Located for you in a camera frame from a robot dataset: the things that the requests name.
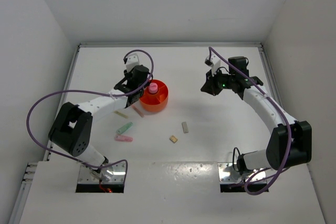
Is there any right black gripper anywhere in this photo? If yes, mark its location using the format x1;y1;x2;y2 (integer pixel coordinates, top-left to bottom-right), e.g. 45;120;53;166
201;67;235;97

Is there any pink glue bottle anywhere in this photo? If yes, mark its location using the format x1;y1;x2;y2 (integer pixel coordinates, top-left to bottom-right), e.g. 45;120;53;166
148;82;159;94

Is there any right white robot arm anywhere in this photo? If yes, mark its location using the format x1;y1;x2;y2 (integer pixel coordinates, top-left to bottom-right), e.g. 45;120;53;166
201;56;312;174

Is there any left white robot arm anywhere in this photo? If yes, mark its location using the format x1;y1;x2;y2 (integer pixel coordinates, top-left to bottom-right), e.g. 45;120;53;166
48;65;150;170

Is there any pink thin pencil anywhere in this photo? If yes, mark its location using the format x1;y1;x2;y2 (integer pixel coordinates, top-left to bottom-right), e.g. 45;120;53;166
132;106;144;118

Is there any orange round organizer container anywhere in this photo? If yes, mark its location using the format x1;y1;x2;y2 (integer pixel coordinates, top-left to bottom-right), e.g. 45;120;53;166
140;79;169;113

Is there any yellow beige stick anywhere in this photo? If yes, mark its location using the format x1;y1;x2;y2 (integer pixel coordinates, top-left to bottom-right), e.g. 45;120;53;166
114;111;129;119

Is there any green highlighter pen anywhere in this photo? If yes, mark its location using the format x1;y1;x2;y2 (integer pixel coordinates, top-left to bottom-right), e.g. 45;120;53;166
116;122;133;135

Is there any grey eraser block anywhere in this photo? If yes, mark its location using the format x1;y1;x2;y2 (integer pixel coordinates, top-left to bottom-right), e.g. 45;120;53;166
182;122;188;134

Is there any pink highlighter pen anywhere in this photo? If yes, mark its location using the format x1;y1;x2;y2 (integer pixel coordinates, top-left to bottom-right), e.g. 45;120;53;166
114;135;133;143

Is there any small tan sharpener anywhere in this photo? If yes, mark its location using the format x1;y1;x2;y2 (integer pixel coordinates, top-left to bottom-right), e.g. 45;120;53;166
170;135;178;143

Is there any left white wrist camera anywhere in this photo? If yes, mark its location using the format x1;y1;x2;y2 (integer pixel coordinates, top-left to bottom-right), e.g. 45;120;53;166
125;53;139;72

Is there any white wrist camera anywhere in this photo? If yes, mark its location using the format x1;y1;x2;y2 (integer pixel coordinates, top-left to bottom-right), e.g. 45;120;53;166
125;53;139;72
205;55;221;76

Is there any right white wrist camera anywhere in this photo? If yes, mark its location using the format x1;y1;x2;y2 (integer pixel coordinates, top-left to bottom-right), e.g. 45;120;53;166
205;55;221;76

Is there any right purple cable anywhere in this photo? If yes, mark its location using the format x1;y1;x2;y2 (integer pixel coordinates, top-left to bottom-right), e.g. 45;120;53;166
208;46;292;196

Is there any purple cable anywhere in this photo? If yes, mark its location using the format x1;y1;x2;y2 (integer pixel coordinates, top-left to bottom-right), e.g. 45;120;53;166
27;49;154;172
208;46;292;196

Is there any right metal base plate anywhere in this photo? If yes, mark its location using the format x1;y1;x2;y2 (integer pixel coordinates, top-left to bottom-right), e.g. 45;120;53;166
217;162;268;185

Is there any metal base plate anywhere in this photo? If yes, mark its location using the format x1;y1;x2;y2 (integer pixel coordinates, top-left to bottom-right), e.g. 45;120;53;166
78;162;126;184
217;162;268;185

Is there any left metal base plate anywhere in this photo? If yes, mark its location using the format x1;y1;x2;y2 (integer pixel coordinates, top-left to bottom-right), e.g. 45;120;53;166
78;162;126;184

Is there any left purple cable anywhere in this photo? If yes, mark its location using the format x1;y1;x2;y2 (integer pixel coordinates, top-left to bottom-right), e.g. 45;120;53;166
27;49;154;172

